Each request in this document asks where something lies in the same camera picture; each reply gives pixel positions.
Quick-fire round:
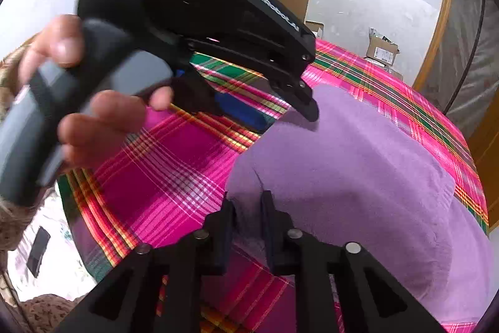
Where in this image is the wooden door frame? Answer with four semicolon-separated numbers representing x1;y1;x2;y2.
412;0;457;92

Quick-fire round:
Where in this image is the person's left hand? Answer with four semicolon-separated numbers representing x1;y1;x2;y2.
19;14;174;170

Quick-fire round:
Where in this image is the labelled brown cardboard box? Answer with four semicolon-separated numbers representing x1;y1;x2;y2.
364;27;401;65

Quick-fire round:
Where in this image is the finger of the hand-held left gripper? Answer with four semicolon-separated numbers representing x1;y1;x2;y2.
172;73;274;135
269;77;320;123

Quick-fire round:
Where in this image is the pink green plaid bedsheet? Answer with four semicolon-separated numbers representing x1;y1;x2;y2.
58;38;490;333

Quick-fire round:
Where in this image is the dark flat phone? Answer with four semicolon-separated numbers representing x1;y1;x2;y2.
27;227;51;277

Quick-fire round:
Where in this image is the white cardboard box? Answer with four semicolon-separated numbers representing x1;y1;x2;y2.
306;21;325;39

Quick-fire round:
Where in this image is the clear plastic curtain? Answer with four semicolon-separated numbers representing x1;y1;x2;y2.
423;0;499;115

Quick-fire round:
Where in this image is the purple fleece sweater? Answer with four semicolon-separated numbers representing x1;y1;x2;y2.
226;85;499;324

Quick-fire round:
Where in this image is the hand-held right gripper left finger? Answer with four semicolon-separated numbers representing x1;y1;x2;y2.
58;196;236;333

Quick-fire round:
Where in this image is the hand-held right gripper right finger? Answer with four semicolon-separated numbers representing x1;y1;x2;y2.
261;190;449;333

